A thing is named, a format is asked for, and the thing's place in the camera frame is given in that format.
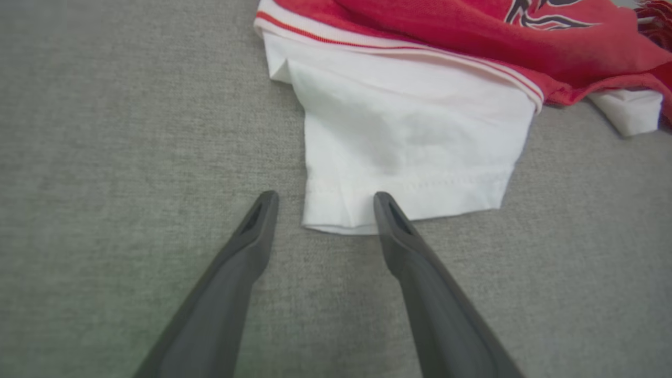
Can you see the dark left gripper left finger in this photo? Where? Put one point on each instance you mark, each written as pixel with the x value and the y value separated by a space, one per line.
pixel 220 304

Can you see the red white jersey shirt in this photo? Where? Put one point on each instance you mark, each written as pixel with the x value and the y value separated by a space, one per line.
pixel 409 115

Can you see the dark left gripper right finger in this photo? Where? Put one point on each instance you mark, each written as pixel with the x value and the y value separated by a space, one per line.
pixel 436 315

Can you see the grey fabric sofa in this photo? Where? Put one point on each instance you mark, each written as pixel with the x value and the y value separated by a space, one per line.
pixel 105 157

